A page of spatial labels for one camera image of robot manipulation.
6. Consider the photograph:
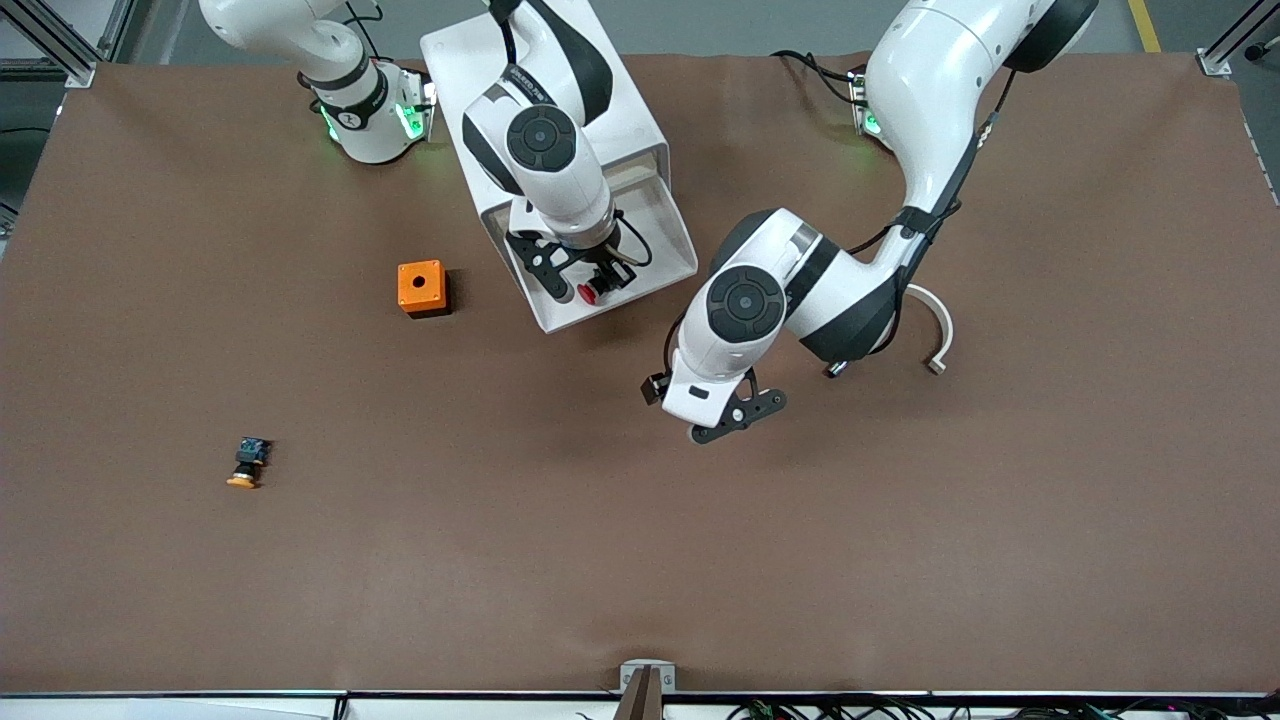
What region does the white plastic drawer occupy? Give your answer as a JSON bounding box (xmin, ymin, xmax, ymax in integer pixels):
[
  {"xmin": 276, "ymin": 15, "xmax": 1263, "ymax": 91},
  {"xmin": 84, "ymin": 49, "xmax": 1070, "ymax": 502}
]
[{"xmin": 485, "ymin": 168, "xmax": 700, "ymax": 335}]

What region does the white drawer cabinet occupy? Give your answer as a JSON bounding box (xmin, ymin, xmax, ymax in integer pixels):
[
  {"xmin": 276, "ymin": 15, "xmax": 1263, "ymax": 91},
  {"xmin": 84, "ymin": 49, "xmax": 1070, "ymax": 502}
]
[{"xmin": 420, "ymin": 0, "xmax": 670, "ymax": 233}]

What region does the orange box with hole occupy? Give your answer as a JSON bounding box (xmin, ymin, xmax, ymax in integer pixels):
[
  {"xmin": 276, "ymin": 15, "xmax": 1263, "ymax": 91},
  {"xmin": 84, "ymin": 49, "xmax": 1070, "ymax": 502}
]
[{"xmin": 397, "ymin": 260, "xmax": 452, "ymax": 319}]

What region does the brown table mat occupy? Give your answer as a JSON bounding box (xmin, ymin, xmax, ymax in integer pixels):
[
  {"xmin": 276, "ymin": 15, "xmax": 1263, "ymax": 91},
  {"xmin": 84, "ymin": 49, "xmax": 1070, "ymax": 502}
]
[{"xmin": 0, "ymin": 52, "xmax": 1280, "ymax": 696}]

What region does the white curved bracket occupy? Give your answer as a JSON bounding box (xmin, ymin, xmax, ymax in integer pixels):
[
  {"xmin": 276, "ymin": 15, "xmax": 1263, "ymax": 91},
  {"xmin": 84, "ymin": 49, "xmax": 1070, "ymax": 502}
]
[{"xmin": 903, "ymin": 284, "xmax": 955, "ymax": 376}]

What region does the grey metal mount bracket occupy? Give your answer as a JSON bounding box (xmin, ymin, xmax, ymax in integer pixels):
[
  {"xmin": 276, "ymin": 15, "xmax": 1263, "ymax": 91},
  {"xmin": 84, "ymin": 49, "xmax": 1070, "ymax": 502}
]
[{"xmin": 619, "ymin": 660, "xmax": 677, "ymax": 694}]

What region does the black base cable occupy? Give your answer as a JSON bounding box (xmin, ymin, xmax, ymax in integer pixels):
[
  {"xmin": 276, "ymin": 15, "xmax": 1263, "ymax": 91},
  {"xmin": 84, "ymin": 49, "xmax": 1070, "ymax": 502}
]
[{"xmin": 770, "ymin": 48, "xmax": 866, "ymax": 103}]

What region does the black cable bundle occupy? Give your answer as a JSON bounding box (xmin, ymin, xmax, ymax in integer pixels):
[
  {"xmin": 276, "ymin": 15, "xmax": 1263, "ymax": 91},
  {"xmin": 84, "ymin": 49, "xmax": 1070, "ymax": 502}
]
[{"xmin": 725, "ymin": 695, "xmax": 1280, "ymax": 720}]

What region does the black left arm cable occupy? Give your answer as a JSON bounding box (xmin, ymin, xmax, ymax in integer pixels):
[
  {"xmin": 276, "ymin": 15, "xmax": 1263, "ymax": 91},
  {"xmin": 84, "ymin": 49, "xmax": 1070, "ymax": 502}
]
[{"xmin": 662, "ymin": 70, "xmax": 1018, "ymax": 383}]

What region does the yellow push button switch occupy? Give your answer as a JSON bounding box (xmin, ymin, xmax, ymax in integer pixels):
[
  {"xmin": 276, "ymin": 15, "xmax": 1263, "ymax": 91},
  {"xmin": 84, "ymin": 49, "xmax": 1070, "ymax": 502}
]
[{"xmin": 226, "ymin": 437, "xmax": 275, "ymax": 490}]

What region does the aluminium frame profile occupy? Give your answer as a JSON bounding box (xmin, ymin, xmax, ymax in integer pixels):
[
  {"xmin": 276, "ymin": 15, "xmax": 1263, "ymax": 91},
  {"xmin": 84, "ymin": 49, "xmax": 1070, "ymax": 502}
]
[
  {"xmin": 1198, "ymin": 0, "xmax": 1280, "ymax": 79},
  {"xmin": 12, "ymin": 0, "xmax": 136, "ymax": 89}
]

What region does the white table edge rail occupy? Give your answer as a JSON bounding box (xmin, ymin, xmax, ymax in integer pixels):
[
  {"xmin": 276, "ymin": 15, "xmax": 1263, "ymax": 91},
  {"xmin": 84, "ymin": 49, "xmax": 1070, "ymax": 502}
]
[{"xmin": 0, "ymin": 690, "xmax": 1280, "ymax": 720}]

